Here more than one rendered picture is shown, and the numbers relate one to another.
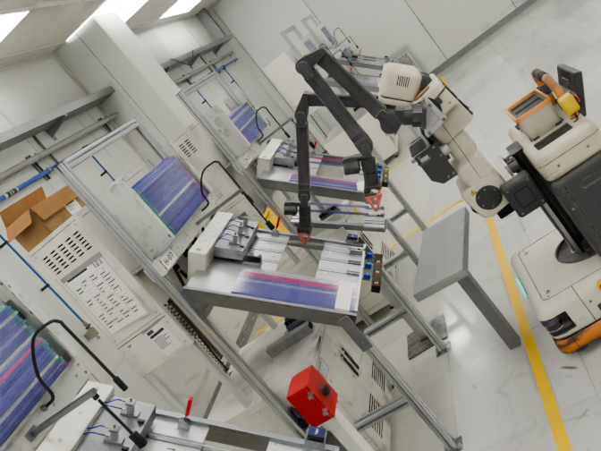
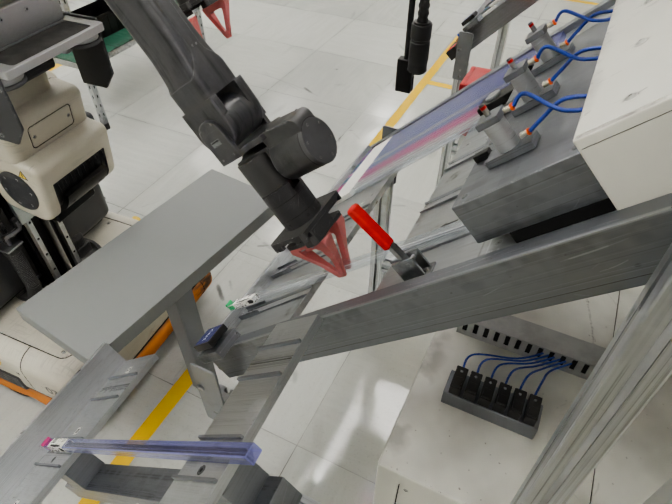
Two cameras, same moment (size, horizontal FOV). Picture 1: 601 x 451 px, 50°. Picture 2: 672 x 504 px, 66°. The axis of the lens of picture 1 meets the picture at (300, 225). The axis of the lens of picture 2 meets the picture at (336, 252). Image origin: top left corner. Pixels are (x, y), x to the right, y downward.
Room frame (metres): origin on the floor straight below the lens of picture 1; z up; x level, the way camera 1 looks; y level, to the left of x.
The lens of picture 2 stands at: (3.54, 0.08, 1.45)
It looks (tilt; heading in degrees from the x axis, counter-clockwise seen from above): 44 degrees down; 186
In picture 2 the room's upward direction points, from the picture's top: straight up
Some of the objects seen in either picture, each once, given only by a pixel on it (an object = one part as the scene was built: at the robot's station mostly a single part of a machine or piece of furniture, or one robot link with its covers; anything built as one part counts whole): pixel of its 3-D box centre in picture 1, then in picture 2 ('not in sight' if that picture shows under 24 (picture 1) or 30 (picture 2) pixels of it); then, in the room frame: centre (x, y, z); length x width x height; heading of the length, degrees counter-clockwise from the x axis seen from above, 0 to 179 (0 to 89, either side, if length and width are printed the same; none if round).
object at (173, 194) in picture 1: (164, 198); not in sight; (2.98, 0.40, 1.52); 0.51 x 0.13 x 0.27; 159
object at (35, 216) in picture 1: (65, 193); not in sight; (2.98, 0.72, 1.82); 0.68 x 0.30 x 0.20; 159
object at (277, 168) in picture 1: (326, 222); not in sight; (4.27, -0.15, 0.65); 1.01 x 0.73 x 1.29; 69
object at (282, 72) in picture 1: (331, 99); not in sight; (7.64, -1.23, 0.95); 1.36 x 0.82 x 1.90; 69
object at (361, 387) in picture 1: (308, 404); (561, 447); (2.96, 0.53, 0.31); 0.70 x 0.65 x 0.62; 159
